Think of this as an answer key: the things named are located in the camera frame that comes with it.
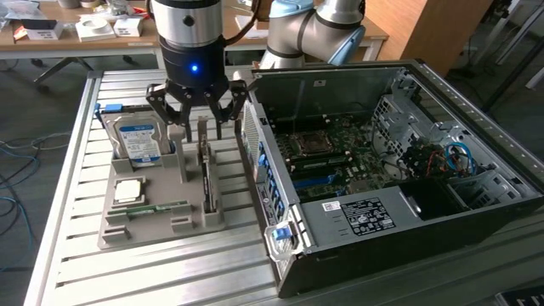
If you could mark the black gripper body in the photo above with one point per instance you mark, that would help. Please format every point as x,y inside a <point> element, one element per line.
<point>194,57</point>

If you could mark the green graphics card metal bracket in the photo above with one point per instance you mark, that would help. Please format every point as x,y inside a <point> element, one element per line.
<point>207,178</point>

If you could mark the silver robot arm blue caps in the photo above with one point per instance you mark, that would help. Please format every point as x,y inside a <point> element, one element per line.
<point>187,19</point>

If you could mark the hard disk blue label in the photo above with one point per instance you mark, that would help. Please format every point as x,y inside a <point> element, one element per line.
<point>137,137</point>

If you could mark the white paper sheets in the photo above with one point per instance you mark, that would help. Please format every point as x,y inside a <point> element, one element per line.
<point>255,33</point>

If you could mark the small white labelled box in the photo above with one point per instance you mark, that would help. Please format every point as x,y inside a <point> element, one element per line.
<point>127,27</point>

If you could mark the metal CPU socket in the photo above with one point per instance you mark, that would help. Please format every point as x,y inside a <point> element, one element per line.
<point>310,140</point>

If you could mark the small cardboard box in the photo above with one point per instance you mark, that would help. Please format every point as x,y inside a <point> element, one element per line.
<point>261,11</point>

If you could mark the white box with tape roll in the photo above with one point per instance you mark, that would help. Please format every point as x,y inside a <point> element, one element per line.
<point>95,28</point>

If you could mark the grey parts rack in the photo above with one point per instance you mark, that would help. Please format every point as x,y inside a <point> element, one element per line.
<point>170,191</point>

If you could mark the wooden desk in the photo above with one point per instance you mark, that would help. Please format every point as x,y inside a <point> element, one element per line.
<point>85,46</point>

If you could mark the dark green RAM stick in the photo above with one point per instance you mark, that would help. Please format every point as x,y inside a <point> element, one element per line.
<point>319,161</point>

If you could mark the silver CPU chip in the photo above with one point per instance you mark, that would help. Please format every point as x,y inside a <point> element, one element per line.
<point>129,191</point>

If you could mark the beige tape roll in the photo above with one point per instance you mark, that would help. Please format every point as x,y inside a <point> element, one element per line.
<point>90,3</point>

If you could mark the blue expansion slot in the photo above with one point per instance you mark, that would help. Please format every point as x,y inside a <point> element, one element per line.
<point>315,182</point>

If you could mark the light green RAM stick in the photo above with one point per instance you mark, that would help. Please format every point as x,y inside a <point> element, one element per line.
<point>145,208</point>

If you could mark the grey tape roll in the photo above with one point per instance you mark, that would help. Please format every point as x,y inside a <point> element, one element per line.
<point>69,3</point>

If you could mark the green motherboard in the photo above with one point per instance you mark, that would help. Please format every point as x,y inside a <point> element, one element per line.
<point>366,165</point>

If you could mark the black and white box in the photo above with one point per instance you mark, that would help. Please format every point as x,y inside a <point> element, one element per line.
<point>43,30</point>

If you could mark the grey metal disk bay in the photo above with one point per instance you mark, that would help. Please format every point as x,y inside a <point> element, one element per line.
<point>395,121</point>

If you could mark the blue case release latch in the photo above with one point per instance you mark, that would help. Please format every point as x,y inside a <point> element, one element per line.
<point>282,232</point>

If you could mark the grey power supply unit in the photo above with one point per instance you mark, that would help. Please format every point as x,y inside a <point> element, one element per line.
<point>331,216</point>

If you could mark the wooden cabinet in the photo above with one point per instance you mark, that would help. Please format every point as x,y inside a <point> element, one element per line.
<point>425,32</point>

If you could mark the black open PC case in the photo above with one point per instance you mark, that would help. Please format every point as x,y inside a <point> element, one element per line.
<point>383,261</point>

